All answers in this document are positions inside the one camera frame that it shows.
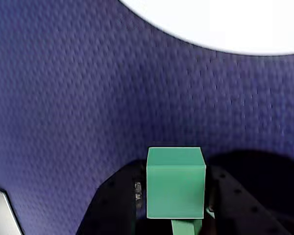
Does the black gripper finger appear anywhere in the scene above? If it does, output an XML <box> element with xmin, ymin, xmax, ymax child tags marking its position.
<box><xmin>202</xmin><ymin>164</ymin><xmax>289</xmax><ymax>235</ymax></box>
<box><xmin>74</xmin><ymin>159</ymin><xmax>147</xmax><ymax>235</ymax></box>

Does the green cube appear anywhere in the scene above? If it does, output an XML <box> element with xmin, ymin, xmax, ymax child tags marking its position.
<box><xmin>146</xmin><ymin>146</ymin><xmax>207</xmax><ymax>219</ymax></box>

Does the white round plate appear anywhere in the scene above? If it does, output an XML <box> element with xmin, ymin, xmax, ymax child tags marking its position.
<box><xmin>117</xmin><ymin>0</ymin><xmax>294</xmax><ymax>56</ymax></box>

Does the blue woven table cloth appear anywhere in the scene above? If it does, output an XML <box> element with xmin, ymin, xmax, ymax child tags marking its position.
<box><xmin>0</xmin><ymin>0</ymin><xmax>294</xmax><ymax>235</ymax></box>

